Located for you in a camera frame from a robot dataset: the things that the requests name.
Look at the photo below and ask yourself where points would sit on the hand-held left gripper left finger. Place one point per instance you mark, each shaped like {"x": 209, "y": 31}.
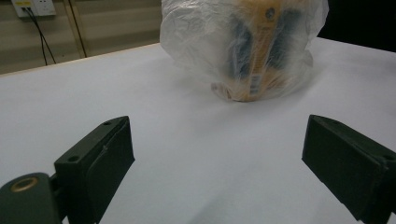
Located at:
{"x": 93, "y": 168}

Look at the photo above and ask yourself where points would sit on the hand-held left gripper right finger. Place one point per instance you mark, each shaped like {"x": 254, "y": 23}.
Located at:
{"x": 345, "y": 161}

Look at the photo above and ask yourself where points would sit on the orange drink bottle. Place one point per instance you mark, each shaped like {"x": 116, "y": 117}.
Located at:
{"x": 241, "y": 56}
{"x": 281, "y": 43}

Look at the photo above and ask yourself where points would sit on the clear plastic bag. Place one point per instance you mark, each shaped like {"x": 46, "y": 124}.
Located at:
{"x": 193, "y": 37}

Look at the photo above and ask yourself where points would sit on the white table mat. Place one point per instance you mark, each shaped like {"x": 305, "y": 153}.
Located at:
{"x": 193, "y": 161}

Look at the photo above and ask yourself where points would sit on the wooden table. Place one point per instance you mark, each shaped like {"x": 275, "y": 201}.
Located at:
{"x": 77, "y": 60}

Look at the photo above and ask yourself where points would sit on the black curtain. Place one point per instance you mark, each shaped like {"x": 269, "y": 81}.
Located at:
{"x": 361, "y": 21}

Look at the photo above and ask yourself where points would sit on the white wall socket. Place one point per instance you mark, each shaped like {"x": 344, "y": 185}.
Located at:
{"x": 42, "y": 6}

